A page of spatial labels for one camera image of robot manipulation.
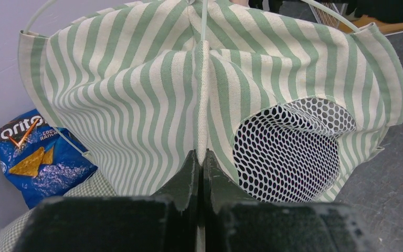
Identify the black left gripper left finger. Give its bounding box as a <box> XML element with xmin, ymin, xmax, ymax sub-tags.
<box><xmin>15</xmin><ymin>150</ymin><xmax>199</xmax><ymax>251</ymax></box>

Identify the blue Doritos chip bag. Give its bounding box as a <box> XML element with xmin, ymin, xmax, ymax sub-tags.
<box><xmin>0</xmin><ymin>109</ymin><xmax>97</xmax><ymax>209</ymax></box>

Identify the white wire wooden shelf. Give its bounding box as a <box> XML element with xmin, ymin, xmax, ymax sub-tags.
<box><xmin>309</xmin><ymin>0</ymin><xmax>403</xmax><ymax>36</ymax></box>

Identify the green striped pet tent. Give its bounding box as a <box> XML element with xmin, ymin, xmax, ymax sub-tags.
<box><xmin>18</xmin><ymin>1</ymin><xmax>403</xmax><ymax>202</ymax></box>

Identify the green checked pet cushion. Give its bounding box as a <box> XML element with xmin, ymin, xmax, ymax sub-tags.
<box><xmin>0</xmin><ymin>170</ymin><xmax>117</xmax><ymax>251</ymax></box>

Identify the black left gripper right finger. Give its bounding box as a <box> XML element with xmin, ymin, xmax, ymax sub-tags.
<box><xmin>203</xmin><ymin>151</ymin><xmax>372</xmax><ymax>251</ymax></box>

